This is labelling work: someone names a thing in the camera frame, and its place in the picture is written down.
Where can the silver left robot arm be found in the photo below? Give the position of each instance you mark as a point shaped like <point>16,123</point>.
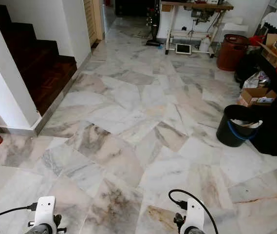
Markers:
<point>38,230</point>

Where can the black plastic bucket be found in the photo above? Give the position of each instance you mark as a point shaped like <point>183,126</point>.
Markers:
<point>228,136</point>

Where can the black low cabinet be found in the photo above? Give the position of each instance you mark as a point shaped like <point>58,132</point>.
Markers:
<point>274,131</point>

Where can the small brown cardboard box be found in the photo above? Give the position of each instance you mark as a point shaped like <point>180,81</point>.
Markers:
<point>250,95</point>

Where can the crumpled plastic bag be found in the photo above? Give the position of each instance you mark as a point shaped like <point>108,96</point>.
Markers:
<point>255,79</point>

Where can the dark wooden staircase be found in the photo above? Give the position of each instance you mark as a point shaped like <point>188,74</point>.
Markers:
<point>41,63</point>

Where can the black bag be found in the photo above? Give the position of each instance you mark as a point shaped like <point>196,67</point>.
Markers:
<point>248,68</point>

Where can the white framed tablet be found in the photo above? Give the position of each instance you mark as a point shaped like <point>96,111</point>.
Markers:
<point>183,48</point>

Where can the white plastic bottle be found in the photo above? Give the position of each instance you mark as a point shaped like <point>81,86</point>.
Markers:
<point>205,45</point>

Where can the open brown cardboard box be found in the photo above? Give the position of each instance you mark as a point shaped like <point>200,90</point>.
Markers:
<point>272,53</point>

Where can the black upright vacuum cleaner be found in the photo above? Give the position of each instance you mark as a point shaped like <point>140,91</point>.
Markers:
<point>154,27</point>

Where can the white box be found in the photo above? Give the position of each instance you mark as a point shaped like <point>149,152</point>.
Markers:
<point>235,28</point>

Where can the light wooden door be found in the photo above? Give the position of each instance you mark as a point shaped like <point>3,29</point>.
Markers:
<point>92,22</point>

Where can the sewing machine table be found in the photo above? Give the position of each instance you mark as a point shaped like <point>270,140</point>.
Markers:
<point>196,6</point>

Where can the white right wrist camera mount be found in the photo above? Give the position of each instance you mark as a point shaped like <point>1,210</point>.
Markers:
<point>195,213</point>

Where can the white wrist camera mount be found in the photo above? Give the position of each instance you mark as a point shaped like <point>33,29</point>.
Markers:
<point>45,208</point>
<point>195,213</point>

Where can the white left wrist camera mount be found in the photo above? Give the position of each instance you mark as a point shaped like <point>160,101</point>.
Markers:
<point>45,208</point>

